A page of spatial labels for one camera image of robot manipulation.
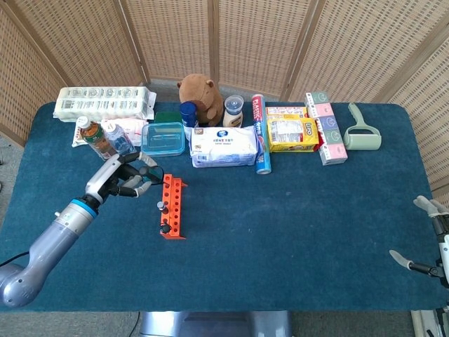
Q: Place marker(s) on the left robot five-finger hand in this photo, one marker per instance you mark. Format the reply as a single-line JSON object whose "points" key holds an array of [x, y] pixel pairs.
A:
{"points": [[103, 175]]}

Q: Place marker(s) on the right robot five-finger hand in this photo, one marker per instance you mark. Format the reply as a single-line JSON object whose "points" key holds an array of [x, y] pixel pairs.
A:
{"points": [[424, 203]]}

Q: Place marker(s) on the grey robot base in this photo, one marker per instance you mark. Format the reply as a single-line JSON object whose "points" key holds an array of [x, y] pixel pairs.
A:
{"points": [[210, 324]]}

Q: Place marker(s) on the orange screwdriver rack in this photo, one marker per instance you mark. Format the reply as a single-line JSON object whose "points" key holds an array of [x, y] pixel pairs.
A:
{"points": [[175, 203]]}

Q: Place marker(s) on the green label tea bottle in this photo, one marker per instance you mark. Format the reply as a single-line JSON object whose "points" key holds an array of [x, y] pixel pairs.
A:
{"points": [[96, 138]]}

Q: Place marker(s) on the clear water bottle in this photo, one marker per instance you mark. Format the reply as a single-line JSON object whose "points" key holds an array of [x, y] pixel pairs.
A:
{"points": [[121, 140]]}

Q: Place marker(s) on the white pink snack bag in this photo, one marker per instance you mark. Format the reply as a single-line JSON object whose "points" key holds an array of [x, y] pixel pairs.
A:
{"points": [[135, 130]]}

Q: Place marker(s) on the clear container blue lid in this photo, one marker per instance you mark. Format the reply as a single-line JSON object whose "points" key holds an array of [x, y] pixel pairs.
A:
{"points": [[163, 140]]}

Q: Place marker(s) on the white toilet paper pack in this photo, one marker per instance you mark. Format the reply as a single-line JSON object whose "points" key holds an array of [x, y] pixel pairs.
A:
{"points": [[101, 103]]}

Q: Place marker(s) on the dark green box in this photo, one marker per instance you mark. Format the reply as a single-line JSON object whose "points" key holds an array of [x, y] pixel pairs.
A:
{"points": [[168, 117]]}

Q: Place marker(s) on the pale green lint roller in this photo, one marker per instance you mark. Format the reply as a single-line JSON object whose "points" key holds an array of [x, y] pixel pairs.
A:
{"points": [[363, 140]]}

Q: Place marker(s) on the blue white spray can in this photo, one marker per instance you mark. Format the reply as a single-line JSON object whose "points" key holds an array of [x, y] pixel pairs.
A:
{"points": [[188, 114]]}

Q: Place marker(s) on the pastel tissue box pack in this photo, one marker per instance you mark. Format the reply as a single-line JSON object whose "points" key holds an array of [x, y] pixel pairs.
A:
{"points": [[329, 133]]}

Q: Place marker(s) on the white blue wipes pack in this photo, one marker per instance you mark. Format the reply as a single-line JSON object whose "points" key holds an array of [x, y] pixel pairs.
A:
{"points": [[224, 147]]}

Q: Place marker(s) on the brown capybara plush toy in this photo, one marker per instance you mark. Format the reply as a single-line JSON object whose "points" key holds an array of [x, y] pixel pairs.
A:
{"points": [[201, 94]]}

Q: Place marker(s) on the cream bottle clear cap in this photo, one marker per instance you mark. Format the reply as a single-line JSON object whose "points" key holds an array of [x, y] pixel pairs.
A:
{"points": [[232, 117]]}

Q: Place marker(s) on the blue carpet table cover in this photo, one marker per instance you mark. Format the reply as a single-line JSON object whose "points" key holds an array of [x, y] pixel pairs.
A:
{"points": [[280, 228]]}

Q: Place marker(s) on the yellow Lipo snack bag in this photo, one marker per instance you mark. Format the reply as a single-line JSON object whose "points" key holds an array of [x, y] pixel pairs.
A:
{"points": [[293, 135]]}

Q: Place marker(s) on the wicker folding screen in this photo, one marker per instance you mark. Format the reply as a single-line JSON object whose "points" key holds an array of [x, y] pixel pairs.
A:
{"points": [[168, 35]]}

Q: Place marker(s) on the blue plastic wrap roll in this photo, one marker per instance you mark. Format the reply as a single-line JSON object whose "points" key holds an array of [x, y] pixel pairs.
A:
{"points": [[262, 154]]}

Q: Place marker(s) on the red yellow cookie box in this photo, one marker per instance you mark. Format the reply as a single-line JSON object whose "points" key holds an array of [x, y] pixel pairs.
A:
{"points": [[286, 111]]}

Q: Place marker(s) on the white metal frame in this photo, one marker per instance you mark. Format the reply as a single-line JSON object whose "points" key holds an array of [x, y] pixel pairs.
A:
{"points": [[421, 323]]}

